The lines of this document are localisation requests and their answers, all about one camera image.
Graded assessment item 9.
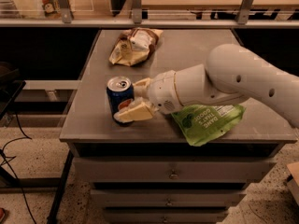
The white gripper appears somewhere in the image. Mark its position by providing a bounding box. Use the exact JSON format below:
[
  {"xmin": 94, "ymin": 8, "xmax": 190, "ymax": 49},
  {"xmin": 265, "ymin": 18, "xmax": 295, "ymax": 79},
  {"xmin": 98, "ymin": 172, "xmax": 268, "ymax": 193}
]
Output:
[{"xmin": 113, "ymin": 70, "xmax": 182, "ymax": 123}]

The wooden box at right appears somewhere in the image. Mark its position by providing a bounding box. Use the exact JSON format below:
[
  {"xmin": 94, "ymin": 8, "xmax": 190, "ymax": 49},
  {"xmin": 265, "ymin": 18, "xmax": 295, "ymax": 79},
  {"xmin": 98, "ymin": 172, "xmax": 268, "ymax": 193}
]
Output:
[{"xmin": 287, "ymin": 162, "xmax": 299, "ymax": 205}]

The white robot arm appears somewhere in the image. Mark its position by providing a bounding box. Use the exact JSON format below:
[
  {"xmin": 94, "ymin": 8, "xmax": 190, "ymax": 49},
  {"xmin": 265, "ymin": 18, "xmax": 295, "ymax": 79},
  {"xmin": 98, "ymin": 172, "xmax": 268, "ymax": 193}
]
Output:
[{"xmin": 113, "ymin": 44, "xmax": 299, "ymax": 128}]

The black cable on floor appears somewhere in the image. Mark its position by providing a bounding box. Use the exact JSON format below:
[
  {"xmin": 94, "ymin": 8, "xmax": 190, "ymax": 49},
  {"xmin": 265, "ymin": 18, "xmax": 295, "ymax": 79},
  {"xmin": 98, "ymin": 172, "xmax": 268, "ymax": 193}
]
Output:
[{"xmin": 0, "ymin": 110, "xmax": 38, "ymax": 224}]

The blue pepsi can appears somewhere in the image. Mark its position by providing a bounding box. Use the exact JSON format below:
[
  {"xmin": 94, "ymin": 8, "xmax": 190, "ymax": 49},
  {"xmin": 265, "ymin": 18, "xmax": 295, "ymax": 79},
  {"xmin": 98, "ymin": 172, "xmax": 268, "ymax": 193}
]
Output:
[{"xmin": 107, "ymin": 76, "xmax": 135, "ymax": 126}]

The brown chip bag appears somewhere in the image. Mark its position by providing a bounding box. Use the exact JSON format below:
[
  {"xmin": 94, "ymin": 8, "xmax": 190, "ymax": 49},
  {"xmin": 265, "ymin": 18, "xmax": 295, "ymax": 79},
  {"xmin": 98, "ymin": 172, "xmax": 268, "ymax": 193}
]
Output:
[{"xmin": 109, "ymin": 28, "xmax": 163, "ymax": 66}]

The top grey drawer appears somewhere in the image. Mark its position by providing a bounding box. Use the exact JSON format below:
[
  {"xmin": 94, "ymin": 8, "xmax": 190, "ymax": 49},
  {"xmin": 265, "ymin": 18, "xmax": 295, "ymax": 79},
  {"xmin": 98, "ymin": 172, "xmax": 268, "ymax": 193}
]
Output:
[{"xmin": 74, "ymin": 157, "xmax": 275, "ymax": 183}]

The black desk at left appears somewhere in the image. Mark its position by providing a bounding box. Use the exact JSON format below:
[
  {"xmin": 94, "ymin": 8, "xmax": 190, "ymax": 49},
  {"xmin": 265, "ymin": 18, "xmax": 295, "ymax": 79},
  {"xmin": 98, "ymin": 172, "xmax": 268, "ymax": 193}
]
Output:
[{"xmin": 0, "ymin": 62, "xmax": 25, "ymax": 188}]

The orange snack package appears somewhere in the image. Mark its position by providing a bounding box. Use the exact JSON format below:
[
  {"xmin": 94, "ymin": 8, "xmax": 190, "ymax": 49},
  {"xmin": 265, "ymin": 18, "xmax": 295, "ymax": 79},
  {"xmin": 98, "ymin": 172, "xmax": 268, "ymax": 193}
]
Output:
[{"xmin": 41, "ymin": 0, "xmax": 60, "ymax": 17}]

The grey drawer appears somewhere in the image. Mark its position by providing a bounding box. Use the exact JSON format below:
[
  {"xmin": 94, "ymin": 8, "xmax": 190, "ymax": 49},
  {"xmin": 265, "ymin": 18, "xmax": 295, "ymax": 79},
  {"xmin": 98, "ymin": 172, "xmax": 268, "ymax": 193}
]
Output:
[
  {"xmin": 74, "ymin": 157, "xmax": 275, "ymax": 183},
  {"xmin": 91, "ymin": 189, "xmax": 246, "ymax": 208},
  {"xmin": 104, "ymin": 208, "xmax": 228, "ymax": 224}
]

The metal railing shelf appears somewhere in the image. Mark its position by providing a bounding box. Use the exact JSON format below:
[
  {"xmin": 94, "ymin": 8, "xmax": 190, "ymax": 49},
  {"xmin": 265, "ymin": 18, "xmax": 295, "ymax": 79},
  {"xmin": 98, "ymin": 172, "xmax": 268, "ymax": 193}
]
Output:
[{"xmin": 0, "ymin": 0, "xmax": 299, "ymax": 29}]

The grey drawer cabinet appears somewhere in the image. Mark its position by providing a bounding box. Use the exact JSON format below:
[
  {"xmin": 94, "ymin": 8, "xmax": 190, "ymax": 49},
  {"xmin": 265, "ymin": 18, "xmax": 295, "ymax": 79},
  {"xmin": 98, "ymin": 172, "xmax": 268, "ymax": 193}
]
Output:
[{"xmin": 60, "ymin": 30, "xmax": 296, "ymax": 213}]

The green chip bag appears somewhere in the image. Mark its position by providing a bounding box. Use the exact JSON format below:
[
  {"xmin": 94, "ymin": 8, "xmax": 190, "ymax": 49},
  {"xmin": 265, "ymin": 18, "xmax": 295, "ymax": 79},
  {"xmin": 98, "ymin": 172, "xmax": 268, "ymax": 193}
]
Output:
[{"xmin": 171, "ymin": 105, "xmax": 246, "ymax": 147}]

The middle grey drawer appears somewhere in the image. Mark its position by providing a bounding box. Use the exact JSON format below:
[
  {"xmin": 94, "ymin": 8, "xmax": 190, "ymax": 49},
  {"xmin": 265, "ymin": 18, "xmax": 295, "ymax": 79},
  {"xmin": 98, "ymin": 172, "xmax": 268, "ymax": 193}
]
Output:
[{"xmin": 91, "ymin": 189, "xmax": 246, "ymax": 208}]

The bottom grey drawer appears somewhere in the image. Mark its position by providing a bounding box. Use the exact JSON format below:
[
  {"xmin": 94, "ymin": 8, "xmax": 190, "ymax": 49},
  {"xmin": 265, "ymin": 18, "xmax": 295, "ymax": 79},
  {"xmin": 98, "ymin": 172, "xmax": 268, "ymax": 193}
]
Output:
[{"xmin": 104, "ymin": 208, "xmax": 228, "ymax": 224}]

